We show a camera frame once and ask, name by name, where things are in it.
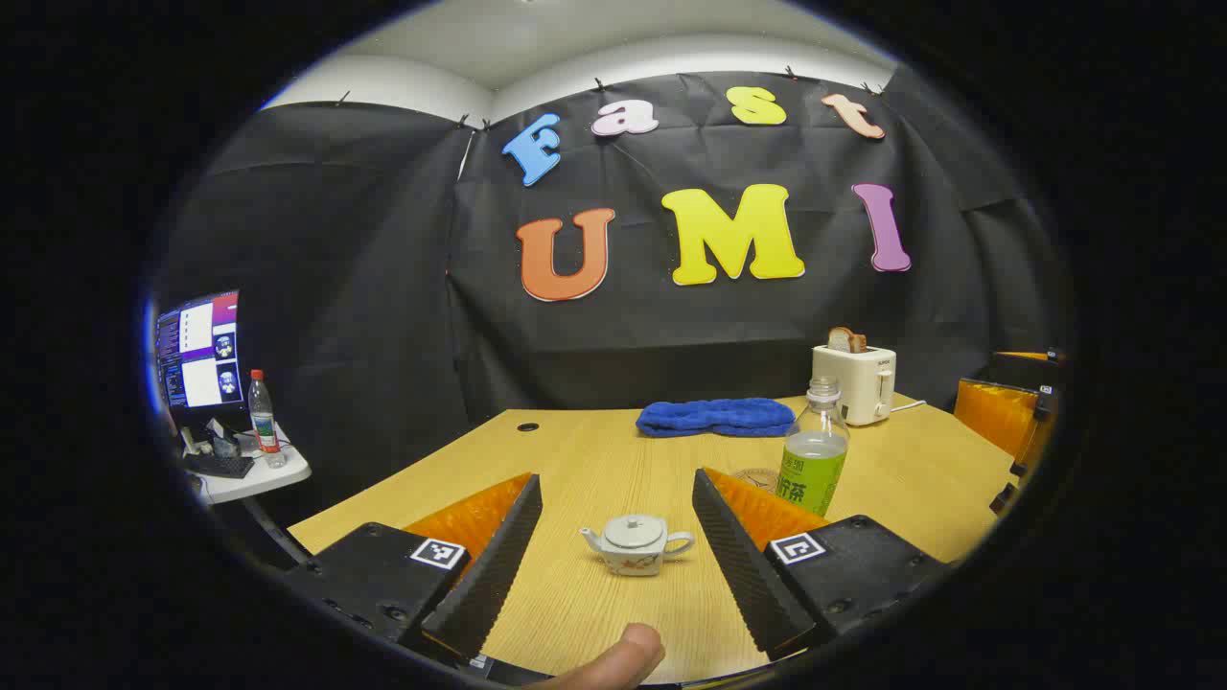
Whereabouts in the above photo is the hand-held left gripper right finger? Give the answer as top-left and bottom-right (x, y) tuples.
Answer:
(692, 467), (950, 662)

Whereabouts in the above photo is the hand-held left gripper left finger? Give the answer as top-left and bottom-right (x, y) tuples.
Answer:
(283, 471), (544, 662)

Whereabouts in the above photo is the white teacup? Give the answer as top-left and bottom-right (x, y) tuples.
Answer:
(580, 515), (695, 577)

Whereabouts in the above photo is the green label water bottle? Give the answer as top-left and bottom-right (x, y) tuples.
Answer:
(776, 377), (851, 518)

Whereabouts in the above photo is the red cap plastic bottle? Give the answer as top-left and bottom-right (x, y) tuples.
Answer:
(248, 369), (287, 469)

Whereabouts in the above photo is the white toaster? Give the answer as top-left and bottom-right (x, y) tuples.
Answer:
(812, 343), (897, 427)

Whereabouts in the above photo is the blue towel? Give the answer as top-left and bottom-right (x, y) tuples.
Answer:
(636, 398), (797, 439)

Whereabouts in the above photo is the white side table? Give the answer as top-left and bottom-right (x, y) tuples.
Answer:
(182, 422), (313, 506)

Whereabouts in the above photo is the black keyboard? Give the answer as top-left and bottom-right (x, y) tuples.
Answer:
(184, 452), (256, 479)

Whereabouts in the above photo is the computer monitor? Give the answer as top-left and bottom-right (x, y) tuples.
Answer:
(153, 289), (243, 415)

